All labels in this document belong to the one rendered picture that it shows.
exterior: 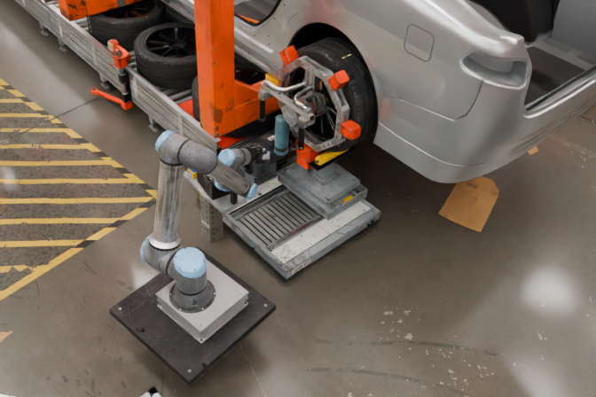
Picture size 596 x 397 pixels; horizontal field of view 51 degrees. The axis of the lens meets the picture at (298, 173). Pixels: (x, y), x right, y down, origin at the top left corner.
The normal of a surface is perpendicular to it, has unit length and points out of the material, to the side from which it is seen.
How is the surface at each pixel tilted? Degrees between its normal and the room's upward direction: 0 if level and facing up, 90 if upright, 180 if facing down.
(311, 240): 0
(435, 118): 90
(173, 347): 0
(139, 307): 0
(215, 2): 90
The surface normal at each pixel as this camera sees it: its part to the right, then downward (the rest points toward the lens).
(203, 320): 0.07, -0.75
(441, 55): -0.74, 0.40
